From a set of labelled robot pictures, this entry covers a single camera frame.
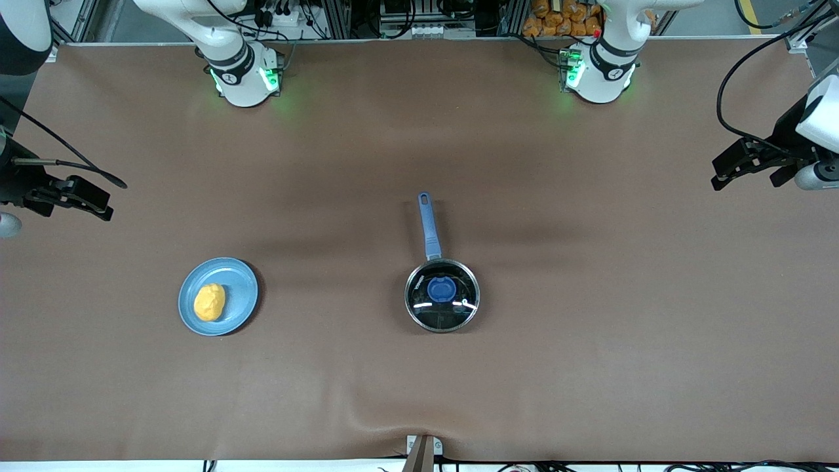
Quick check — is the yellow potato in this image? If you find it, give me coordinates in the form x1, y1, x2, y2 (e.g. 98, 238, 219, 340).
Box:
193, 283, 226, 323

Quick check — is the glass lid with blue knob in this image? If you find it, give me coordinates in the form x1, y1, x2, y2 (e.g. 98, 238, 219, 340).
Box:
406, 260, 480, 332

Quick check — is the blue round plate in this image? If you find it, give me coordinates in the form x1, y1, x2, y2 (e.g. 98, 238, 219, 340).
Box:
178, 257, 259, 337

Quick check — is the brown table cover mat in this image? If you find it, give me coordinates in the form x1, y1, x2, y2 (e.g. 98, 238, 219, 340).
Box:
0, 36, 839, 463

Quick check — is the metal table edge clamp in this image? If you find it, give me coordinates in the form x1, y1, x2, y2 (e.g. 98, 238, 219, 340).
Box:
406, 434, 444, 472

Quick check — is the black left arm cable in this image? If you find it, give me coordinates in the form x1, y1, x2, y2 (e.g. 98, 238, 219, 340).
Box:
716, 0, 839, 158

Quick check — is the steel pot with blue handle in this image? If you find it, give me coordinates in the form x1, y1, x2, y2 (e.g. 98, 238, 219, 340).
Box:
404, 191, 481, 334

